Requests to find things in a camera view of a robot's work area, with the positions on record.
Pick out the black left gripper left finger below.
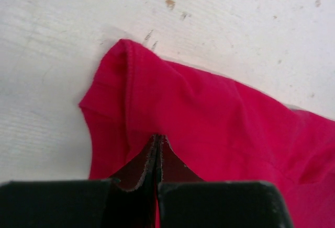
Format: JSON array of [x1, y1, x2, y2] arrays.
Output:
[[1, 135, 159, 227]]

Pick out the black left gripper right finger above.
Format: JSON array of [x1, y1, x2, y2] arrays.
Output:
[[157, 135, 293, 227]]

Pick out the pink red t shirt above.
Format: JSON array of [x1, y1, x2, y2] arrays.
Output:
[[79, 39, 334, 227]]

